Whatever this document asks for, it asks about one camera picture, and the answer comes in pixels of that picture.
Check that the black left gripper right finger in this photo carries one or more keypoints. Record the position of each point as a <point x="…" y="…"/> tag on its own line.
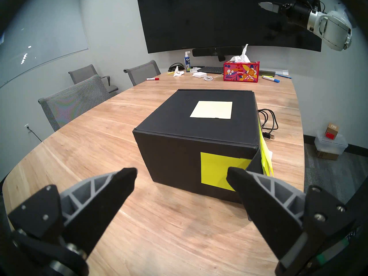
<point x="273" y="209"/>

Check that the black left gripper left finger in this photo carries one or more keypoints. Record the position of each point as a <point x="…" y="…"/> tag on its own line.
<point x="95" y="203"/>

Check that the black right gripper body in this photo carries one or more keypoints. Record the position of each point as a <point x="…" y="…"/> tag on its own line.
<point x="297" y="13"/>

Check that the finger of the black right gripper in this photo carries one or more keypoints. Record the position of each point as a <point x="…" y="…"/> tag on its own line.
<point x="270" y="6"/>

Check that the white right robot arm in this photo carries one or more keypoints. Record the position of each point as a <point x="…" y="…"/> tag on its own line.
<point x="333" y="28"/>

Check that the colourful floral tissue box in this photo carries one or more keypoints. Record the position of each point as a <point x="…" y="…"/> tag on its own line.
<point x="241" y="72"/>

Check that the flat brown cardboard box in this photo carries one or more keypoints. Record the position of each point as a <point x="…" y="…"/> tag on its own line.
<point x="326" y="155"/>

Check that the black cardboard box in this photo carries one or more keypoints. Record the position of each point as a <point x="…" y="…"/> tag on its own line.
<point x="172" y="151"/>

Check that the small brown cardboard box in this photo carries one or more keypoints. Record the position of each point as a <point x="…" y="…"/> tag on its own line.
<point x="331" y="130"/>

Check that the pale yellow sticky note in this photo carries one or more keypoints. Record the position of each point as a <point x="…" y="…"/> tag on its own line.
<point x="270" y="156"/>

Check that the white paper sheet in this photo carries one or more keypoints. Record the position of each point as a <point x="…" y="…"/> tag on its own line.
<point x="283" y="72"/>

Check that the black flat eraser block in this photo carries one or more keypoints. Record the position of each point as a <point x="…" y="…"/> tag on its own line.
<point x="266" y="73"/>

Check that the blue capped white marker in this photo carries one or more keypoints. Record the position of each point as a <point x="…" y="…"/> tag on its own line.
<point x="269" y="78"/>

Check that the black video conference bar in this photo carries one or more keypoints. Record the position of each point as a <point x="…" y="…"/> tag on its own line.
<point x="214" y="51"/>

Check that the clear plastic storage bin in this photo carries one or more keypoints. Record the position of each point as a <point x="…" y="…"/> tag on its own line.
<point x="330" y="146"/>

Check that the black keyboard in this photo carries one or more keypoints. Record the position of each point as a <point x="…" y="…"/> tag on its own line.
<point x="210" y="70"/>

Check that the crumpled white tissue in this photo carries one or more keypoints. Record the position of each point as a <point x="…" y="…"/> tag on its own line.
<point x="178" y="72"/>
<point x="194" y="70"/>

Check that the whiteboard cleaner spray bottle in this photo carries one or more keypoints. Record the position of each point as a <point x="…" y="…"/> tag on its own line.
<point x="187" y="64"/>

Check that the grey ribbed mesh chair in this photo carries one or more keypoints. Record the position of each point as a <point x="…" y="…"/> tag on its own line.
<point x="74" y="103"/>

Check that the white sticky note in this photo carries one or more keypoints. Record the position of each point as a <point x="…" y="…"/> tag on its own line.
<point x="212" y="110"/>

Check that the grey office chair with armrests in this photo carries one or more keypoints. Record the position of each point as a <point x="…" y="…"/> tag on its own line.
<point x="86" y="74"/>

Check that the red capped whiteboard marker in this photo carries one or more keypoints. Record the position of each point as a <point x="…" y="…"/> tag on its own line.
<point x="151" y="78"/>

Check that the large black wall screen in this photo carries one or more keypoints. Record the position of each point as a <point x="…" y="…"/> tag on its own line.
<point x="215" y="19"/>

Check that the white wall outlet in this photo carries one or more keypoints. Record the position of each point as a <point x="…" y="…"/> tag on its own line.
<point x="27" y="127"/>

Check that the wall-mounted glass whiteboard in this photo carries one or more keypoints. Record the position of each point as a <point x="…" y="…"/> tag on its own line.
<point x="43" y="39"/>

